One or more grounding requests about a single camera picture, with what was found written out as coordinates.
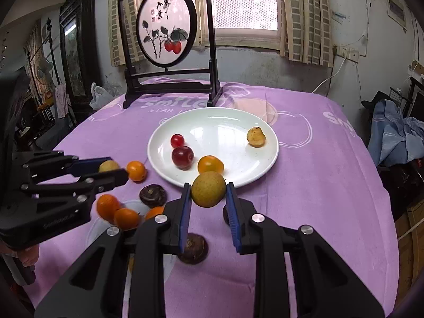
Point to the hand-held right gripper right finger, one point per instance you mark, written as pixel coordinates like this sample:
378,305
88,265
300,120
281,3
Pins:
233,218

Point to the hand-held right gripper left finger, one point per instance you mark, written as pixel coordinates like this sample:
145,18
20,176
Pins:
185,218

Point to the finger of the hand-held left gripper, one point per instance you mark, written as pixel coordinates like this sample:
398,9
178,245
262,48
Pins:
109,179
86,166

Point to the dark brown water chestnut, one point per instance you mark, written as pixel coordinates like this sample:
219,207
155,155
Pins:
152,195
197,248
226,217

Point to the small yellow fruit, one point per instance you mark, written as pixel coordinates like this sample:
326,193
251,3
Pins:
108,165

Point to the small orange tangerine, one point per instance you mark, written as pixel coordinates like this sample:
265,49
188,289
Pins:
107,207
155,212
126,219
136,170

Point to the brown-yellow round pear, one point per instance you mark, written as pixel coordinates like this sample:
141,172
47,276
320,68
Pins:
208,189

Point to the white round plate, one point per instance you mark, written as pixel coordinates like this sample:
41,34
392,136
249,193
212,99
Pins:
228,139

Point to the person's left hand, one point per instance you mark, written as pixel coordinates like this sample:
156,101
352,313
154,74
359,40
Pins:
28,256

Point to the orange cherry tomato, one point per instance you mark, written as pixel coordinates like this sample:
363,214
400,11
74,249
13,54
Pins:
210,165

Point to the dark red plum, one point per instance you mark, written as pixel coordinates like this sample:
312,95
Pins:
182,157

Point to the pink towel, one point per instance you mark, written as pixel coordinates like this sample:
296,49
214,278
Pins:
61,101

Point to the white plastic bag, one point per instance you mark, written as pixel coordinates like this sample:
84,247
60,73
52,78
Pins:
102,97

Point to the red cherry tomato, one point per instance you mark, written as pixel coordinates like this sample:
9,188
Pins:
177,140

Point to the spotted yellow fruit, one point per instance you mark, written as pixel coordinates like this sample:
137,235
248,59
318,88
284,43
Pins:
256,137

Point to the purple printed tablecloth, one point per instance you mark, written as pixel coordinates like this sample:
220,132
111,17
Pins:
314,188

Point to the standing fan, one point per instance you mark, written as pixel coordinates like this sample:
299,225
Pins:
44,73

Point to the dark wooden cabinet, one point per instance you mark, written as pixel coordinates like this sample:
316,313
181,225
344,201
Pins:
78,56

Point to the checked beige curtain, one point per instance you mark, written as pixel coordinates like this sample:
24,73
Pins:
304,16
199,23
124,39

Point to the blue cloth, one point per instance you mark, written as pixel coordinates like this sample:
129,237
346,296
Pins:
391,132

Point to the large cardboard box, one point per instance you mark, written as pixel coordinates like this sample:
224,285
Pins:
412,245

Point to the window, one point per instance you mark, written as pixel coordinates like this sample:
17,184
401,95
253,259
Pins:
245,3

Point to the black monitor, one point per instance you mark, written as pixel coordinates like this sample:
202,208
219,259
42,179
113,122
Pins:
416,102

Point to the small cardboard box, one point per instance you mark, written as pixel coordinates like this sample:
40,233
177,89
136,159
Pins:
416,70

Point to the white wall socket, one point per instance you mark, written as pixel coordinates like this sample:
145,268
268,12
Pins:
350,54

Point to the framed wall picture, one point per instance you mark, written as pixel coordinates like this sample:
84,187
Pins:
396,10

